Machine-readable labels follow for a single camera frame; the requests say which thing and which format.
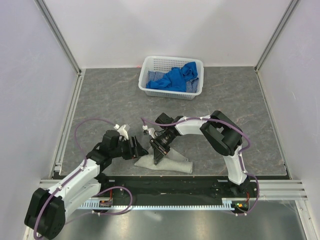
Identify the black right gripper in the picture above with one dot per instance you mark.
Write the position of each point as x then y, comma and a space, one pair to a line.
159, 150

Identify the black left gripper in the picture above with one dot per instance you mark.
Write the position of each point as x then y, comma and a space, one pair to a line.
137, 151

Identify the grey cloth napkin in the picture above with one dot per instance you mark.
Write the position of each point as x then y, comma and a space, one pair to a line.
173, 161

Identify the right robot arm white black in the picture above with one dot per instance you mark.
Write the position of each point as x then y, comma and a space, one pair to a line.
222, 134

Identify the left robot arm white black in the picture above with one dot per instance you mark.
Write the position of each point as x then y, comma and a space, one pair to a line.
50, 208

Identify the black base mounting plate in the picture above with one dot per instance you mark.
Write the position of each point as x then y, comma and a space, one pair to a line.
213, 186

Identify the blue checkered cloth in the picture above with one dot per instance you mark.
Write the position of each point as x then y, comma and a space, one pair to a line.
155, 75

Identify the blue towel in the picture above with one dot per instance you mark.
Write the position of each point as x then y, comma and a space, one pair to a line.
175, 77

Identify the white perforated plastic basket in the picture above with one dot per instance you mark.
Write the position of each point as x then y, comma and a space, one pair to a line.
155, 67

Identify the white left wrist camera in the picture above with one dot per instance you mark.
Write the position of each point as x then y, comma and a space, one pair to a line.
123, 130

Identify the slotted cable duct rail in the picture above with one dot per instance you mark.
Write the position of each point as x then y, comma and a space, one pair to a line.
164, 202

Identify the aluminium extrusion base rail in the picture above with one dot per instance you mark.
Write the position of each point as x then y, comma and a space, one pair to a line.
282, 190

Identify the aluminium corner frame post left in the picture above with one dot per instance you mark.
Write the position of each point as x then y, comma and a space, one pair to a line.
41, 4

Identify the aluminium corner frame post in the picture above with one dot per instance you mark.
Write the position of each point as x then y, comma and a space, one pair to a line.
276, 33
41, 4

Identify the aluminium corner frame post right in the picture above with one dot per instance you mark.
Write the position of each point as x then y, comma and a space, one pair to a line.
276, 33

